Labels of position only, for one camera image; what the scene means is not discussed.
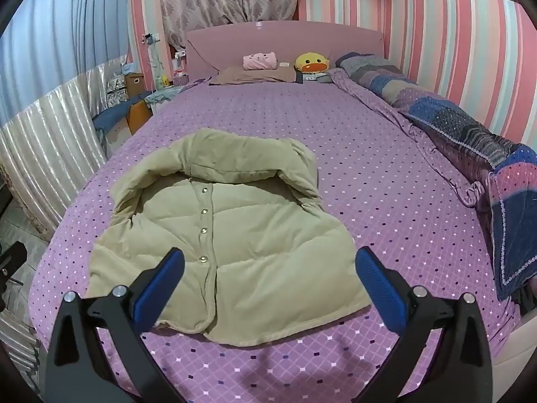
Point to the brown pillow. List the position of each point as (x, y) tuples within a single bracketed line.
[(251, 76)]

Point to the dark printed cushion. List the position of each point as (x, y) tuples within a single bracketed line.
[(314, 77)]

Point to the floral printed bag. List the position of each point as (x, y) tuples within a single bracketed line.
[(116, 92)]

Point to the wall socket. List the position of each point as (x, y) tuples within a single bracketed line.
[(151, 38)]

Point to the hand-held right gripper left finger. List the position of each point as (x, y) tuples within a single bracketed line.
[(159, 285)]

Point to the patterned pink curtain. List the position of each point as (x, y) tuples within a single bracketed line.
[(226, 0)]

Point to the yellow duck plush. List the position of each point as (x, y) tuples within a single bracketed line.
[(311, 63)]

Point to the patchwork quilt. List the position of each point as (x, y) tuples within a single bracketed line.
[(453, 121)]

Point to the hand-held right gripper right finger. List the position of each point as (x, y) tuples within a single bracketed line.
[(379, 289)]

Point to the orange box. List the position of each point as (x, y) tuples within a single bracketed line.
[(138, 117)]

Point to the silver pleated curtain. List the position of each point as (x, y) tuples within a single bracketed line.
[(50, 142), (16, 340)]

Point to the pink headboard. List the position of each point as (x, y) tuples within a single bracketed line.
[(251, 42)]

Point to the blue cloth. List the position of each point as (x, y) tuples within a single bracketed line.
[(113, 115)]

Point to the beige padded vest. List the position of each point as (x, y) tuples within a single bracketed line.
[(251, 235)]

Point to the pink rolled cushion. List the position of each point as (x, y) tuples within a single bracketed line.
[(260, 61)]

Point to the brown cardboard box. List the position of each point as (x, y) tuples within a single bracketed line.
[(135, 84)]

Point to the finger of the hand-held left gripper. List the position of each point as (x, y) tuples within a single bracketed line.
[(14, 258)]

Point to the pale blue curtain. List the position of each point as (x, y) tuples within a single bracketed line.
[(54, 21)]

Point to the purple checked bed sheet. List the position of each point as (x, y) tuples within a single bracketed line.
[(377, 176)]

